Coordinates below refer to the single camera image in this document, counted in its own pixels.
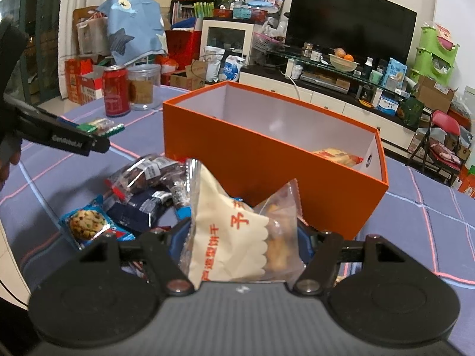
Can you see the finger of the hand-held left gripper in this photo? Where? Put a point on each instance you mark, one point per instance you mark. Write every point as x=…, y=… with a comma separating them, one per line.
x=68, y=121
x=74, y=142

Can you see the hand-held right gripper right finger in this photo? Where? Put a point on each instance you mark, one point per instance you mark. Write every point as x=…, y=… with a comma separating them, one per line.
x=305, y=238

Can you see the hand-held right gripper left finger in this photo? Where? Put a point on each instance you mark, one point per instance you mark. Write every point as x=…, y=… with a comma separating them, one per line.
x=177, y=239

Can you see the green snack packet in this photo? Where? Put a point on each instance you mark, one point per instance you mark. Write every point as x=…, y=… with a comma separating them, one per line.
x=100, y=126

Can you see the cream biscuit packet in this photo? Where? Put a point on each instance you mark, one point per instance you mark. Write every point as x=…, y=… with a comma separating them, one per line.
x=226, y=230

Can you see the orange cardboard box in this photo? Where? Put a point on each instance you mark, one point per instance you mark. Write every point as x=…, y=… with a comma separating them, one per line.
x=267, y=167

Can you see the person's left hand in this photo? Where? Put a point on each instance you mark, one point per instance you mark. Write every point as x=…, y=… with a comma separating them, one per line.
x=8, y=168

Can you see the red and white carton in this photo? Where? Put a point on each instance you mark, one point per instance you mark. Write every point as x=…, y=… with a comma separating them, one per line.
x=79, y=81

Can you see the navy snack packet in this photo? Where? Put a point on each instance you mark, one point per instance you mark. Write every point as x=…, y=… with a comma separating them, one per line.
x=143, y=207

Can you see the clear packet of dark dates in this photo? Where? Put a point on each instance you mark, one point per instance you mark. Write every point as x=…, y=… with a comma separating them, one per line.
x=179, y=189
x=143, y=172

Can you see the red soda can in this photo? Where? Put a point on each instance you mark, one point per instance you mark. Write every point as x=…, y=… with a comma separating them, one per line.
x=115, y=91

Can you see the blue cookie packet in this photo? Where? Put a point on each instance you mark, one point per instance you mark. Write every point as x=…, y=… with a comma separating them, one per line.
x=89, y=222

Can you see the clear storage bin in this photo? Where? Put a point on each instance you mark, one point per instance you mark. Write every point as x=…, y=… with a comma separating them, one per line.
x=92, y=37

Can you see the clear plastic jar brown label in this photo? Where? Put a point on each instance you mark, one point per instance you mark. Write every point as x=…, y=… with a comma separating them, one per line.
x=144, y=87

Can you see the yellow snack packet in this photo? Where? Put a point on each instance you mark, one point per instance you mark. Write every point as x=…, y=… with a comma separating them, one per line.
x=339, y=155

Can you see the purple grid tablecloth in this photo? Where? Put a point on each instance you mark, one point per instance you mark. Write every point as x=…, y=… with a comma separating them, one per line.
x=415, y=207

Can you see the blue star printed cloth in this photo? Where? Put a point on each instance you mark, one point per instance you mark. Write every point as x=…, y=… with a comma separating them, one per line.
x=130, y=22

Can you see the brown cardboard box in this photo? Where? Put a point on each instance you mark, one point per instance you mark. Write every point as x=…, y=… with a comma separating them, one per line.
x=189, y=74

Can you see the large red box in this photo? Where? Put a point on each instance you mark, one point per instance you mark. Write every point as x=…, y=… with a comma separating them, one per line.
x=183, y=48

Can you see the white standing bag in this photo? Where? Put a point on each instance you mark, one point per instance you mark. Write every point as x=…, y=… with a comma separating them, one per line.
x=213, y=63

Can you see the blue and white flat box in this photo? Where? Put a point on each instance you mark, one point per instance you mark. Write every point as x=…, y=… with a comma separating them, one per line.
x=387, y=105

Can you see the dark green bag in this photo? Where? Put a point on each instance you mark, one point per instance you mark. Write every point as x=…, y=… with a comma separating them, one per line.
x=410, y=111

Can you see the blue and white bag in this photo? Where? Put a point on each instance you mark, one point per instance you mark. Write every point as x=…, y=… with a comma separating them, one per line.
x=230, y=68

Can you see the red folding chair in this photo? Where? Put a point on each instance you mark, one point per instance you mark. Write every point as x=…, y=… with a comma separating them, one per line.
x=443, y=133

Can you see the white cabinet with glass door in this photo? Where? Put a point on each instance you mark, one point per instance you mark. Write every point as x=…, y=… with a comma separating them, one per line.
x=227, y=42

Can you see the fruit bowl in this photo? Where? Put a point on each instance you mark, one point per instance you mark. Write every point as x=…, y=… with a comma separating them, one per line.
x=343, y=65

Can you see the oranges in bowl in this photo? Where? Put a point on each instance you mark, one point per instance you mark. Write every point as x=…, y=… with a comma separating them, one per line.
x=345, y=55

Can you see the tall blue box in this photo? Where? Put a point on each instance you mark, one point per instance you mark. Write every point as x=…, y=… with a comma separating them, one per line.
x=396, y=72

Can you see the pink basket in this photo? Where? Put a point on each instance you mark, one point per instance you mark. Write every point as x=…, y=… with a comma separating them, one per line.
x=267, y=40

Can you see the teal tissue box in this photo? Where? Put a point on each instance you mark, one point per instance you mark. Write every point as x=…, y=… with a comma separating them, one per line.
x=242, y=13

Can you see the green storage rack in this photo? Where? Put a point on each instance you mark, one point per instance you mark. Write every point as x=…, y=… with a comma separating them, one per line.
x=436, y=53

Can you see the black television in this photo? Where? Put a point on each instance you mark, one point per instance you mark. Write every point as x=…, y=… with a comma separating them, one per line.
x=349, y=15

